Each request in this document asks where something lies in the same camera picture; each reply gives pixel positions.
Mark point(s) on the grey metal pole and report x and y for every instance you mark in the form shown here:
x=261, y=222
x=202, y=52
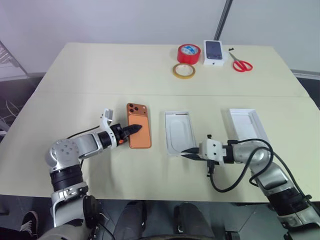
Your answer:
x=223, y=17

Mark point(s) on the dark rounded shape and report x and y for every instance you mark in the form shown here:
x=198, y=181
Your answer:
x=131, y=220
x=192, y=220

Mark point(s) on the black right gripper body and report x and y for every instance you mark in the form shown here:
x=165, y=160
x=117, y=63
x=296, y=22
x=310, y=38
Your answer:
x=199, y=153

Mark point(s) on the black and white shoe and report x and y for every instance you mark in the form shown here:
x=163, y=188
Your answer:
x=30, y=223

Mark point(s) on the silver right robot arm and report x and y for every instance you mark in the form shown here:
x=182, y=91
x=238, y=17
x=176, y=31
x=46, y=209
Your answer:
x=270, y=172

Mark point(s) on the grey robot torso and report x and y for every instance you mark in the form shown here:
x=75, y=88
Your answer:
x=65, y=231

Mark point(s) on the white phone box base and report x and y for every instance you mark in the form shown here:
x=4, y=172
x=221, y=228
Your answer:
x=180, y=132

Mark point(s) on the white phone box lid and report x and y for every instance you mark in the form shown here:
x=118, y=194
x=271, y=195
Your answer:
x=247, y=125

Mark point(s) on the orange smartphone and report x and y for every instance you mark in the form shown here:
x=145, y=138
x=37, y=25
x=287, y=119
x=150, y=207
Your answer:
x=140, y=132

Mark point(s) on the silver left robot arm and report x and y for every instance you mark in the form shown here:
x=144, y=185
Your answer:
x=72, y=152

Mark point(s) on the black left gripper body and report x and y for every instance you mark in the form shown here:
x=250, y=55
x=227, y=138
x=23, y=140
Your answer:
x=117, y=133

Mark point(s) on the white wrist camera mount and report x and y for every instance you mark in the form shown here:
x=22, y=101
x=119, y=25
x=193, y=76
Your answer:
x=212, y=151
x=106, y=125

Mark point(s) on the red tape roll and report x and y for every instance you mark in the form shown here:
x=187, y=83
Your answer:
x=188, y=56

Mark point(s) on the white box with phone picture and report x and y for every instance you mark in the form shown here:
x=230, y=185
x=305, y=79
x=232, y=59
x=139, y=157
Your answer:
x=214, y=51

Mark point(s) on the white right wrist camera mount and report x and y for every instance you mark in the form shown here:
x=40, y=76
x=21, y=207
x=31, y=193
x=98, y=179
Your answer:
x=212, y=151

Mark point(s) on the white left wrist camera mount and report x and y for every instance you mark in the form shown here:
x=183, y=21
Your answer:
x=106, y=125

